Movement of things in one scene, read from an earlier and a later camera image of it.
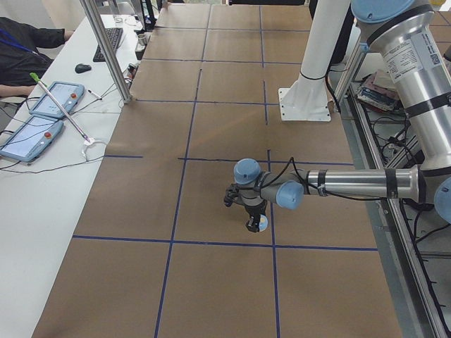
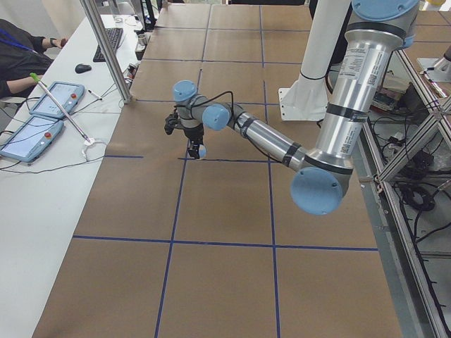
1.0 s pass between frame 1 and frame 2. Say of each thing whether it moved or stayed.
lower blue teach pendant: stayed
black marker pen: stayed
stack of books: stayed
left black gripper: moved
